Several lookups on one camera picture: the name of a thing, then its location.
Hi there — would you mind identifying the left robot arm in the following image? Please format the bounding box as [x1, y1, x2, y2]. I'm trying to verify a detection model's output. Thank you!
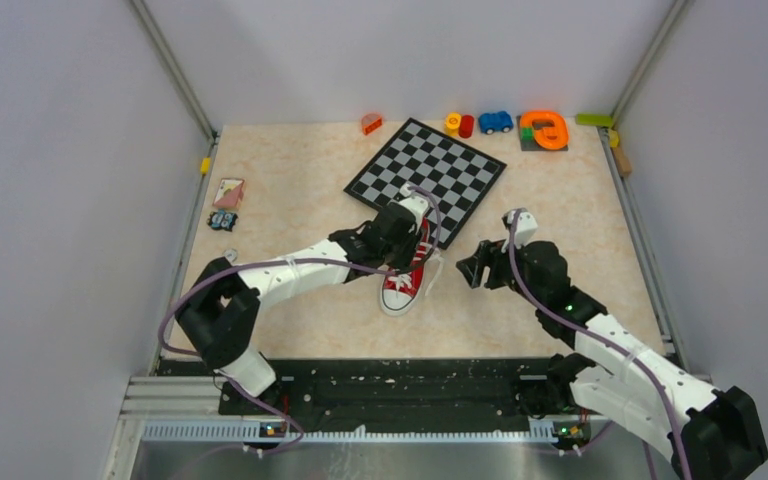
[172, 197, 430, 414]

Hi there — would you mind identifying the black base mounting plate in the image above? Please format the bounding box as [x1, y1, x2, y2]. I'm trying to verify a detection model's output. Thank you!
[157, 355, 595, 438]

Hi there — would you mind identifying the wooden block on rail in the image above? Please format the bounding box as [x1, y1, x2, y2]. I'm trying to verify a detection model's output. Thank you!
[611, 146, 633, 178]

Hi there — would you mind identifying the purple cable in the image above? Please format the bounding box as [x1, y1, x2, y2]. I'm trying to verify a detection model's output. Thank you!
[157, 185, 444, 458]
[505, 207, 697, 480]

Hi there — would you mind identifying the blue toy car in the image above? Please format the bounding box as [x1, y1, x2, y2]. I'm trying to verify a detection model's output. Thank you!
[478, 111, 514, 135]

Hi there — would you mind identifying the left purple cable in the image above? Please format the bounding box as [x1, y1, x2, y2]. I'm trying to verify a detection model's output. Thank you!
[157, 185, 444, 458]

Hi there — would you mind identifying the orange half-round toy block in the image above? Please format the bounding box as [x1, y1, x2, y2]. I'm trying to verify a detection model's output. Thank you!
[360, 113, 383, 136]

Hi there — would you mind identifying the yellow clip on rail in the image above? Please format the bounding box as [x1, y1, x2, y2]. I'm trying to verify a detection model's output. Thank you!
[199, 157, 211, 176]

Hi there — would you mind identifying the red toy cylinder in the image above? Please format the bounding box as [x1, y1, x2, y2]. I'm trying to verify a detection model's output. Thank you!
[458, 115, 475, 139]

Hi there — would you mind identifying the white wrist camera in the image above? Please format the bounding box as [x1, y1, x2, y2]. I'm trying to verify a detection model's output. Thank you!
[502, 208, 538, 250]
[398, 193, 431, 224]

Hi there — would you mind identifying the orange curved track toy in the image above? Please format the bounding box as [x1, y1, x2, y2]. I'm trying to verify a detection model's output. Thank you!
[517, 110, 570, 152]

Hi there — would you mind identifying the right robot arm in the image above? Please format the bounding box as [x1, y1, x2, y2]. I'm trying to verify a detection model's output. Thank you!
[456, 240, 768, 479]

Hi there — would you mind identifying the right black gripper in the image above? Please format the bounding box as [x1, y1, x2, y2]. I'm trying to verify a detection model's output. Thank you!
[458, 232, 545, 307]

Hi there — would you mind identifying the yellow toy cylinder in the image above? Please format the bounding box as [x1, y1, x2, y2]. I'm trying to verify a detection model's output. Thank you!
[444, 112, 462, 136]

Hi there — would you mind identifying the red canvas sneaker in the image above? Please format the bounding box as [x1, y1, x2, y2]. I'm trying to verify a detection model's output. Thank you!
[378, 219, 444, 317]

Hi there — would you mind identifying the small blue toy robot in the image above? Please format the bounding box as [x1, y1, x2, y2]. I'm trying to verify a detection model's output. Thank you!
[206, 209, 239, 232]

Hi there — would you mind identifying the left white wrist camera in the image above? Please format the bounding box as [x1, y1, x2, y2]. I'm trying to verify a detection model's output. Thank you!
[398, 193, 431, 224]

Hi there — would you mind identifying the black grey checkerboard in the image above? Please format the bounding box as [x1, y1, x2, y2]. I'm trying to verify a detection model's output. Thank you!
[344, 118, 507, 250]

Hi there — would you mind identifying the pink tangram card box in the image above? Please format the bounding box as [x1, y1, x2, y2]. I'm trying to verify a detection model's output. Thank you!
[212, 178, 246, 211]

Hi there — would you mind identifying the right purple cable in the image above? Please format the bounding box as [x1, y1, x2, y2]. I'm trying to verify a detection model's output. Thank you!
[505, 207, 697, 480]

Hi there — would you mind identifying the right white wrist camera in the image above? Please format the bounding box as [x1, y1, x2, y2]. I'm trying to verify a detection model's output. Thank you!
[502, 208, 538, 250]

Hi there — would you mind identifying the green flat block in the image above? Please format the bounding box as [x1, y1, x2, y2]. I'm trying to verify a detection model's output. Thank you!
[575, 113, 615, 128]

